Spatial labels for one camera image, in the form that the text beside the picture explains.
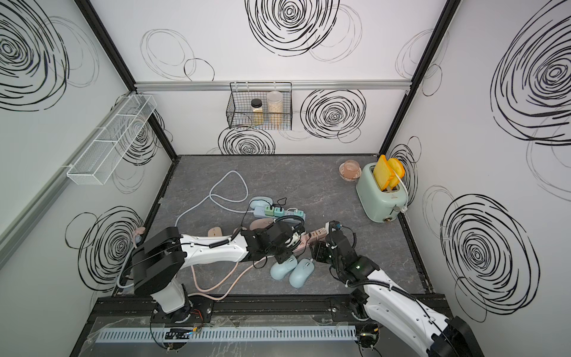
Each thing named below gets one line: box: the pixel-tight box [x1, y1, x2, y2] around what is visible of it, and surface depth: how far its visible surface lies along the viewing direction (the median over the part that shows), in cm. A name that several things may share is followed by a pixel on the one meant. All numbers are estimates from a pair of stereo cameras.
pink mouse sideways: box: [249, 217, 274, 231], surface depth 95 cm
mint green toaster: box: [356, 162, 408, 224], surface depth 89 cm
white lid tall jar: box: [266, 90, 285, 128], surface depth 87 cm
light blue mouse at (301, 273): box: [288, 258, 316, 289], surface depth 82 cm
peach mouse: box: [207, 226, 223, 238], surface depth 93 cm
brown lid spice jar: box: [250, 98, 264, 126], surface depth 87 cm
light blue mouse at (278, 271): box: [269, 254, 299, 281], surface depth 82 cm
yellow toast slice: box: [373, 154, 406, 192], surface depth 88 cm
